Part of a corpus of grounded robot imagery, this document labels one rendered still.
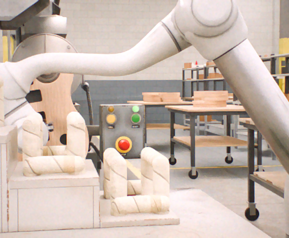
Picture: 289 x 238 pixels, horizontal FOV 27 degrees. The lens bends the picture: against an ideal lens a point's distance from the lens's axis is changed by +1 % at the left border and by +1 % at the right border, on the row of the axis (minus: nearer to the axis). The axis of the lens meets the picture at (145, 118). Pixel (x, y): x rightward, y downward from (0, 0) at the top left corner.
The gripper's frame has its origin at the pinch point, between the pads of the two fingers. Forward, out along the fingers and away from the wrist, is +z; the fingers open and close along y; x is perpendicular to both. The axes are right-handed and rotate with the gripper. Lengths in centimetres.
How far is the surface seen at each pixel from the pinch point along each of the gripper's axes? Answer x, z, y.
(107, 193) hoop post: -13, -72, 16
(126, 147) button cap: -13.2, 12.9, 30.9
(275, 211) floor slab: -135, 338, 198
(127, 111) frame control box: -0.7, 15.5, 33.9
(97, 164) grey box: -20.2, 35.4, 21.0
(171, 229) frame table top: -17, -96, 24
